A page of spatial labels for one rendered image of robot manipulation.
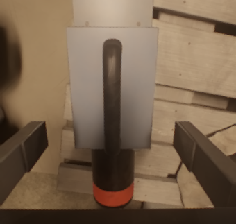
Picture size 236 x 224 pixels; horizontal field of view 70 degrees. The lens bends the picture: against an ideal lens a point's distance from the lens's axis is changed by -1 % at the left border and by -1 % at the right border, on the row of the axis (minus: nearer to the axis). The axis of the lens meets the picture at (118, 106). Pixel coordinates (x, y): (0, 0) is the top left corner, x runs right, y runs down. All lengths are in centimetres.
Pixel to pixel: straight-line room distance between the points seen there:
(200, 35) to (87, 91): 32
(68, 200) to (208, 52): 77
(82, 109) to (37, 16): 40
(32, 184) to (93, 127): 59
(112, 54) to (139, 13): 13
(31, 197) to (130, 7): 82
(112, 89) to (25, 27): 46
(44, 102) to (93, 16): 39
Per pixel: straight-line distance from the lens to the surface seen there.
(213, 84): 51
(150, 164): 55
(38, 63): 62
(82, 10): 34
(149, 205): 72
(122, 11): 33
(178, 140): 16
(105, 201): 43
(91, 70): 28
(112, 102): 23
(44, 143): 17
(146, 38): 28
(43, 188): 86
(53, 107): 64
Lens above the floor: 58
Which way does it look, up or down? 73 degrees down
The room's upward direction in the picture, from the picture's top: 177 degrees clockwise
